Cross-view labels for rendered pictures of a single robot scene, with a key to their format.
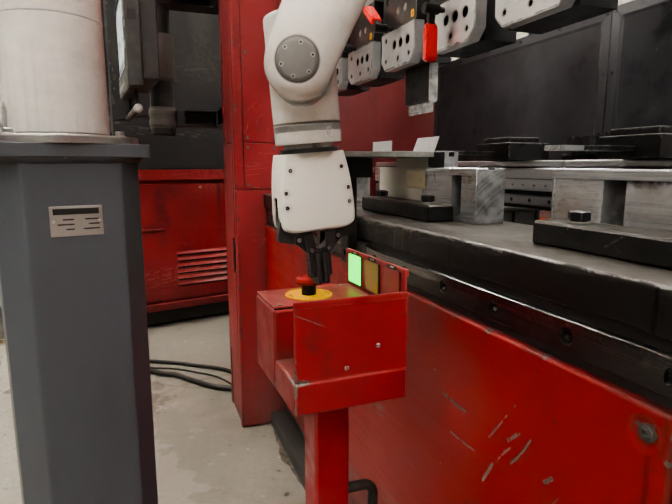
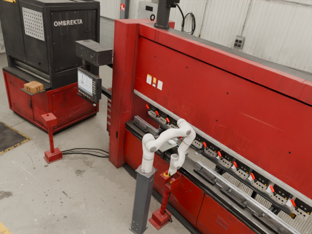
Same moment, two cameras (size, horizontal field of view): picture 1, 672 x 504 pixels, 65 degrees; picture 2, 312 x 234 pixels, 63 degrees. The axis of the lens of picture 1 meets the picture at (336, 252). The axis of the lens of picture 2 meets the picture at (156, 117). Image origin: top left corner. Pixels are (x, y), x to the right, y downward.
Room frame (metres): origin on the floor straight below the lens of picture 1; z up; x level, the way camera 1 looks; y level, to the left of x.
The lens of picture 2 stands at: (-1.23, 1.26, 2.90)
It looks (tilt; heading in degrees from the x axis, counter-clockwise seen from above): 30 degrees down; 334
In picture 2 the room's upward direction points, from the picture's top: 8 degrees clockwise
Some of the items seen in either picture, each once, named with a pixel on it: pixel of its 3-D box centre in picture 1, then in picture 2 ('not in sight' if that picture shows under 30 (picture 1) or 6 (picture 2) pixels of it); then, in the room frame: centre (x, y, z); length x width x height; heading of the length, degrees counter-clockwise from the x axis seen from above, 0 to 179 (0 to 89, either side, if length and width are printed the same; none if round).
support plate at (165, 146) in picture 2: (354, 154); (165, 145); (1.08, -0.04, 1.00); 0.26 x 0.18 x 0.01; 110
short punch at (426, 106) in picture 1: (420, 90); not in sight; (1.14, -0.18, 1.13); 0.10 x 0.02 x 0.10; 20
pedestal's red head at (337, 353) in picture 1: (325, 321); (169, 178); (0.74, 0.01, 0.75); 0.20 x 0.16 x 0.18; 22
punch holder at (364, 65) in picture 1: (375, 47); (164, 116); (1.35, -0.10, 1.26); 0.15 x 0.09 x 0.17; 20
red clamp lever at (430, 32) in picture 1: (433, 33); not in sight; (0.97, -0.17, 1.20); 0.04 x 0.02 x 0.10; 110
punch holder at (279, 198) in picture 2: not in sight; (281, 192); (-0.16, -0.65, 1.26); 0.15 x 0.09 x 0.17; 20
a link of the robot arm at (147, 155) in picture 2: not in sight; (148, 146); (0.73, 0.35, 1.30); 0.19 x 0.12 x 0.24; 177
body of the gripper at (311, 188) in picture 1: (312, 185); (172, 169); (0.68, 0.03, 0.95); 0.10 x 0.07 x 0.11; 112
